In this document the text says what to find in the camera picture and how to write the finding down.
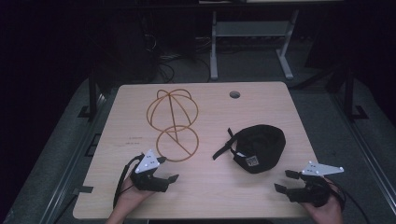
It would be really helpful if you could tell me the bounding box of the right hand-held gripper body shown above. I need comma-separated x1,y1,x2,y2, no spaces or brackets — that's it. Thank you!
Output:
285,161,346,208

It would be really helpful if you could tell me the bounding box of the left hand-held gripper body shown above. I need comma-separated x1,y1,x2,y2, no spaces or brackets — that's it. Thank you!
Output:
129,148,171,193

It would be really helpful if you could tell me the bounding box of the person's left hand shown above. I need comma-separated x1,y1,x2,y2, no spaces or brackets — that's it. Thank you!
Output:
115,175,157,218

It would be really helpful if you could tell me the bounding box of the person's right hand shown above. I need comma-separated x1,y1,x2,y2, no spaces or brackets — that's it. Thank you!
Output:
300,176,344,224

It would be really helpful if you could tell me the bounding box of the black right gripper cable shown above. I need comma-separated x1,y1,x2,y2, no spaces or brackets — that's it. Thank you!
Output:
325,176,373,224

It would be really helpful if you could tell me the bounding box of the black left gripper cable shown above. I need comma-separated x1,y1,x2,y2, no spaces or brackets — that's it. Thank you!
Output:
112,154,143,209

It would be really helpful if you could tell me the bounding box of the black table edge clamp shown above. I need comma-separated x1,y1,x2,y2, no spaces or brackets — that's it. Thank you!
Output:
72,185,94,195

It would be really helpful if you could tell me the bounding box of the grey metal stand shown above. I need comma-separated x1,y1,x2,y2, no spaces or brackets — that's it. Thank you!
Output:
209,8,300,81

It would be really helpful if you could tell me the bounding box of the black upright post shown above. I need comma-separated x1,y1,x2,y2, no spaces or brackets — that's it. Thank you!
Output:
342,66,370,120
78,69,101,119

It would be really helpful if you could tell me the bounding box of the black cap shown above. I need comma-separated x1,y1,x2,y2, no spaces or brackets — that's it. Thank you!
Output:
212,124,287,175

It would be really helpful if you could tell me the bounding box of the bundle of floor cables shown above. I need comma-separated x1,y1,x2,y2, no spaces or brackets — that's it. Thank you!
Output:
141,17,213,84

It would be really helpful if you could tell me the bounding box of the grey metal floor rail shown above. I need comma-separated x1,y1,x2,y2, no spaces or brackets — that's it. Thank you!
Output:
38,92,110,224
330,92,396,216

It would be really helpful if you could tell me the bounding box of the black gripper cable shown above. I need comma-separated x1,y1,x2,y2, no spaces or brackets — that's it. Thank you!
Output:
112,154,143,209
325,176,373,224

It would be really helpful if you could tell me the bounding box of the gold wire hat stand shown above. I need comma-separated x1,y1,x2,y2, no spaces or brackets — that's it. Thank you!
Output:
146,89,200,163

